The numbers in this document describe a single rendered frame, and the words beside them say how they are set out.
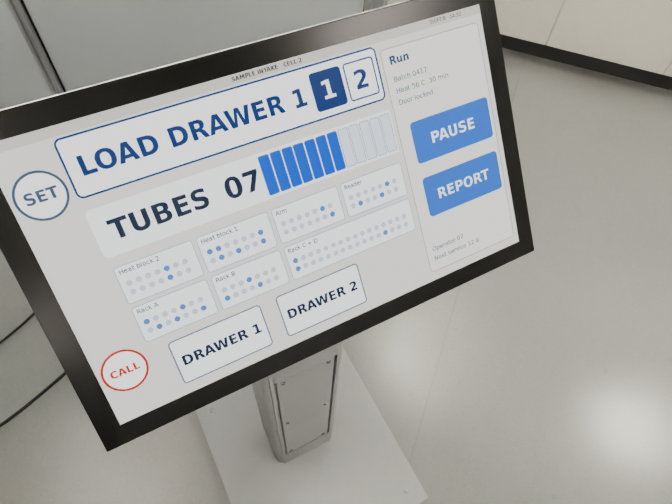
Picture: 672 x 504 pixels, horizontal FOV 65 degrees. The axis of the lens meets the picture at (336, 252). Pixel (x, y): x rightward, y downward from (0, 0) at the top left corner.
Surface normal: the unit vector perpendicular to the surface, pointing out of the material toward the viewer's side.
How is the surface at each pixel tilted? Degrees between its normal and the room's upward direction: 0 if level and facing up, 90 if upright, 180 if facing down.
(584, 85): 0
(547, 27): 90
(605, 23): 90
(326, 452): 0
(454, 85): 50
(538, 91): 0
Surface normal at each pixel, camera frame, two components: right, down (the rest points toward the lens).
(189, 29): -0.36, 0.76
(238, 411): 0.00, -0.62
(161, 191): 0.38, 0.21
